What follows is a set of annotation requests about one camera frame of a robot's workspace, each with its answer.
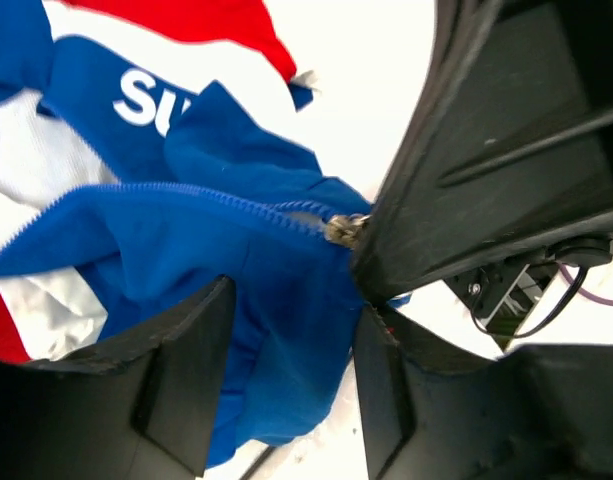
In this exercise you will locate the blue white red jacket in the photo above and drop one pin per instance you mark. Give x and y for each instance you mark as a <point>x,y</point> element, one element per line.
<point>147,147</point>

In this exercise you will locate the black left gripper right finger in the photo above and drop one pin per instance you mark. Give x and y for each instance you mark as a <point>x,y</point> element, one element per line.
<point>431,410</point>

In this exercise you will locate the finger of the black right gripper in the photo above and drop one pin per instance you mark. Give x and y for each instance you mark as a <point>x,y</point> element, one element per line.
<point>543,194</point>
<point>504,68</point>

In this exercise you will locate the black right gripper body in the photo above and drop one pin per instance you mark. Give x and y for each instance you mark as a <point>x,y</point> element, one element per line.
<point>500,296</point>

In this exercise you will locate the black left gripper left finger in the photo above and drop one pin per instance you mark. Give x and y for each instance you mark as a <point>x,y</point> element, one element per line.
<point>139,405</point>

